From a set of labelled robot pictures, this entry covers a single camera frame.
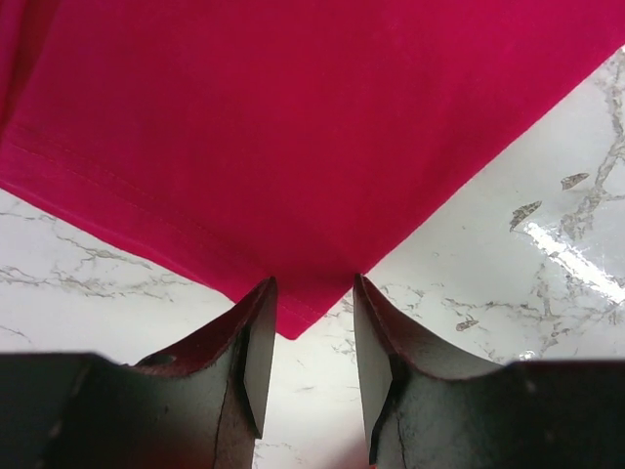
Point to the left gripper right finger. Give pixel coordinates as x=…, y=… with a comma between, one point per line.
x=429, y=404

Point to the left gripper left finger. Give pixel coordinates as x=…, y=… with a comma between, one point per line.
x=199, y=403

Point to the magenta t shirt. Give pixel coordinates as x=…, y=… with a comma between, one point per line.
x=230, y=141

